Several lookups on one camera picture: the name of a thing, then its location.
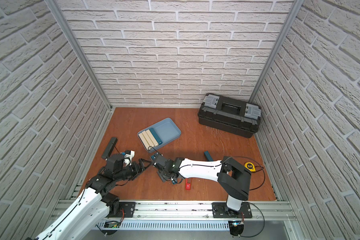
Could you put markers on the blue plastic storage tray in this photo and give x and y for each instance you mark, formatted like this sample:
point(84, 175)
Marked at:
point(167, 131)

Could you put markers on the black plastic toolbox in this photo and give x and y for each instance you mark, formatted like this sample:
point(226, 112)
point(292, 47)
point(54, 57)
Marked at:
point(230, 115)

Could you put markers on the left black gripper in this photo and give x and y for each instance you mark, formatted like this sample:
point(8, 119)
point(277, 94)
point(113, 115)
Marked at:
point(138, 167)

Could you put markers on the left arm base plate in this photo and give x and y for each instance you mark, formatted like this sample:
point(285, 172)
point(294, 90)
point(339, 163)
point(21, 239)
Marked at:
point(125, 209)

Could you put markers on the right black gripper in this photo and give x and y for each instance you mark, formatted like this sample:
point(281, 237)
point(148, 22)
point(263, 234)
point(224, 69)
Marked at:
point(160, 174)

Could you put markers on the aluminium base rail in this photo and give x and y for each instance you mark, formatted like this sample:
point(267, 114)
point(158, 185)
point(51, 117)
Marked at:
point(198, 216)

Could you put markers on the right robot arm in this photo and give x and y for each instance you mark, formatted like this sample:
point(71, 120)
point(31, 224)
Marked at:
point(234, 177)

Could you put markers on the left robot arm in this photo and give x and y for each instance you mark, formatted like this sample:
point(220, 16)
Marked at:
point(96, 201)

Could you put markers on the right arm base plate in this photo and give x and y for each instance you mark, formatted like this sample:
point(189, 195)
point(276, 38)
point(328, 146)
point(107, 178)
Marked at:
point(220, 210)

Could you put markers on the red pliers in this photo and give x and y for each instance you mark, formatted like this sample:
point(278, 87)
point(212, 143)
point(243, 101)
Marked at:
point(188, 184)

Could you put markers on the yellow tape measure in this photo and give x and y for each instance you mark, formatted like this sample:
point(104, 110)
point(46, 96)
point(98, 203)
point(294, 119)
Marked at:
point(250, 166)

